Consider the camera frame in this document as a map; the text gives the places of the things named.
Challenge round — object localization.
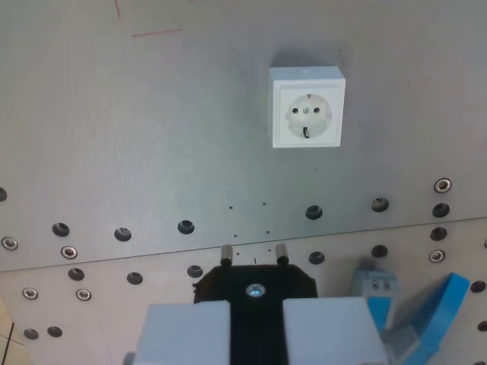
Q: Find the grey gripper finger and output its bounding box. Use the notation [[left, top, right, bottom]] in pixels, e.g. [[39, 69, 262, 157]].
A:
[[123, 300, 232, 365], [282, 297, 390, 365]]

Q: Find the black two-pin power plug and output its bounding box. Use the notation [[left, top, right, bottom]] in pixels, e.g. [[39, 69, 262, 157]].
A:
[[193, 243, 319, 365]]

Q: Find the grey-blue block with two screws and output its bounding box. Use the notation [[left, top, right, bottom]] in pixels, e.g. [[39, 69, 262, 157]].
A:
[[351, 258, 405, 306]]

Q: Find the blue plastic plug holder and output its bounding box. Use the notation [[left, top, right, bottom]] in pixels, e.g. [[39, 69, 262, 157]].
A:
[[368, 271, 471, 365]]

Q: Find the white wall socket box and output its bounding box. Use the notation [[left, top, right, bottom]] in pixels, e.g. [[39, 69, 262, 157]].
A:
[[268, 65, 347, 151]]

